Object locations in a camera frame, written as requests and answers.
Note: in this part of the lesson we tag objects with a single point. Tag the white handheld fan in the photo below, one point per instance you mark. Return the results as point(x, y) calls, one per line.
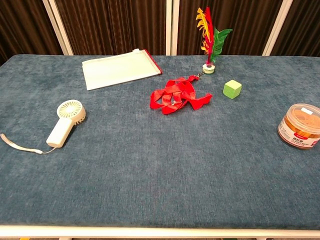
point(61, 130)

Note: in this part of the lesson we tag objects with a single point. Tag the blue table cloth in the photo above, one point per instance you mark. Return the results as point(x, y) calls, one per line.
point(150, 162)

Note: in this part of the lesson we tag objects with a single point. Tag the white pouch with red edge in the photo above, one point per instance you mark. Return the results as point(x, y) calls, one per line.
point(120, 70)

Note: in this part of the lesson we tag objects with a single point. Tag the green foam cube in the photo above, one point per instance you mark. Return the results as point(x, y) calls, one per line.
point(232, 89)

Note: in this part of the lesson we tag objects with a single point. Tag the feather shuttlecock with white base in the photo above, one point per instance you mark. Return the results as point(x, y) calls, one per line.
point(209, 37)

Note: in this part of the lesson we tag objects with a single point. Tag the dark brown curtain panel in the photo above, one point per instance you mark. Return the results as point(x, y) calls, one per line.
point(22, 25)
point(237, 17)
point(302, 25)
point(112, 25)

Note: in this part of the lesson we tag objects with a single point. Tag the white table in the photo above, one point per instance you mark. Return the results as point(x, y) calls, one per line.
point(150, 232)

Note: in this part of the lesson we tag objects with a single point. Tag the clear jar of rubber bands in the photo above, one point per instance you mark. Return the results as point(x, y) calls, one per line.
point(300, 127)

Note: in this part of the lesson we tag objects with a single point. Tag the white partition post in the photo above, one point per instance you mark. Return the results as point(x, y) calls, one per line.
point(277, 27)
point(58, 27)
point(172, 25)

